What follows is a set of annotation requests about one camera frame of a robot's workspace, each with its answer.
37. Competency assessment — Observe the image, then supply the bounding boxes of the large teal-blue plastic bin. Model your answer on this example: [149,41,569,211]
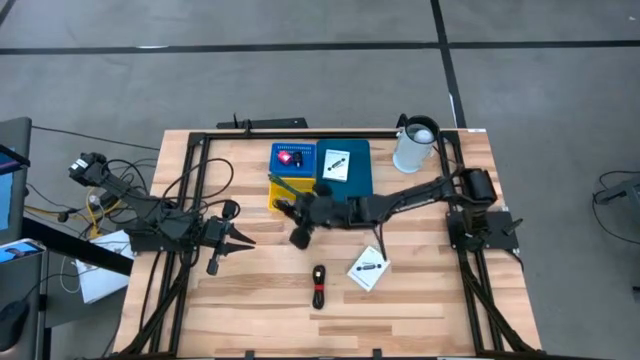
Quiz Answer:
[315,138,376,202]

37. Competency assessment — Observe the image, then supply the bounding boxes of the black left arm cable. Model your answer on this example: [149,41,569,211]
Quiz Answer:
[160,157,237,214]

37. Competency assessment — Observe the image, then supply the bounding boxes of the yellow cable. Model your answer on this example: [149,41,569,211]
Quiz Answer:
[85,177,121,240]

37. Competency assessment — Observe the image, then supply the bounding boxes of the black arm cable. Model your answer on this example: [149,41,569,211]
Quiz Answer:
[160,157,237,214]
[372,223,390,262]

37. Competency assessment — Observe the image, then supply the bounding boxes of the grey monitor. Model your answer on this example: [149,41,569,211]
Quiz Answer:
[0,116,33,246]

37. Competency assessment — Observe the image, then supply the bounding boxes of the white paper sheets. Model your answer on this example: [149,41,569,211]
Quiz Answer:
[73,229,135,305]

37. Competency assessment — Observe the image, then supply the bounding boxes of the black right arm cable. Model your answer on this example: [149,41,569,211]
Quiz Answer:
[372,223,390,262]

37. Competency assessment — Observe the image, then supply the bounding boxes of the black floor cable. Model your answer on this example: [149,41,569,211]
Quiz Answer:
[30,124,162,151]

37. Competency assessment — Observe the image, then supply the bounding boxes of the black lamp cable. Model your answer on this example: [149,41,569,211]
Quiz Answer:
[437,134,469,176]

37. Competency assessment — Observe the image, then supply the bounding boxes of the black aluminium table frame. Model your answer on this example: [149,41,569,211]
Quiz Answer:
[114,128,544,359]

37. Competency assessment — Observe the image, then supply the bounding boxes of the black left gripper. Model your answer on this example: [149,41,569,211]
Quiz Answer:
[199,200,258,278]

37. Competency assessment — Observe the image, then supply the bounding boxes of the black cable bundle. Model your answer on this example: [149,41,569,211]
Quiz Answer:
[311,264,327,311]

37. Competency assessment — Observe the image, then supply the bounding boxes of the white and green cardboard box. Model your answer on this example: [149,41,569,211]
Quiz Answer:
[321,148,352,183]
[346,244,392,293]

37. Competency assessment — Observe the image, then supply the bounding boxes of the grey floor stand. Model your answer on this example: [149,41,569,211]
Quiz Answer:
[592,169,640,207]

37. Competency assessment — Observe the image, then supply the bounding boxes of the black bar with antennas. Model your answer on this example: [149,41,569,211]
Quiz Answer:
[216,112,310,131]

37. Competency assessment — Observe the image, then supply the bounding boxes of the small yellow plastic bin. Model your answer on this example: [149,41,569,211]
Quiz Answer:
[267,177,318,214]

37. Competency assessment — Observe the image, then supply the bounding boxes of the black computer mouse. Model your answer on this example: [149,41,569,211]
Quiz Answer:
[0,299,31,352]

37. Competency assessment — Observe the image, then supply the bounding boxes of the black desk beam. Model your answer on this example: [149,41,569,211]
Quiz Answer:
[22,217,135,277]

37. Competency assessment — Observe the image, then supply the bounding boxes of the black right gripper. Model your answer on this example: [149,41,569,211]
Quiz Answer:
[277,183,359,251]

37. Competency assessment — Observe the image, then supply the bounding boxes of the small blue perforated bin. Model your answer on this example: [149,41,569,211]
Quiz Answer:
[268,142,317,179]

